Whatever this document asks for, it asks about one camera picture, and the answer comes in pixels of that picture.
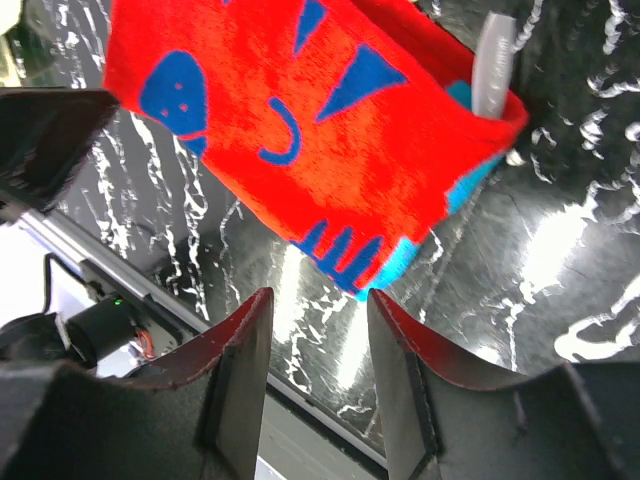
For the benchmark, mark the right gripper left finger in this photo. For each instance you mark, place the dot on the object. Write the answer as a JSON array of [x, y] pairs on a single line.
[[193, 413]]

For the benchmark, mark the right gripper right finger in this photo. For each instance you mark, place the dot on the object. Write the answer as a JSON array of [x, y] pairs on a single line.
[[448, 414]]

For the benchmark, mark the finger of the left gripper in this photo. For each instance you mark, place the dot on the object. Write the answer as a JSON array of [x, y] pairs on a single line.
[[46, 134]]

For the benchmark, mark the red and blue towel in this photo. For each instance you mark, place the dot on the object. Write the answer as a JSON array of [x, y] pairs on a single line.
[[349, 128]]

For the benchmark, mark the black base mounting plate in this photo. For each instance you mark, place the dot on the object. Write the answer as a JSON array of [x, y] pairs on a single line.
[[299, 438]]

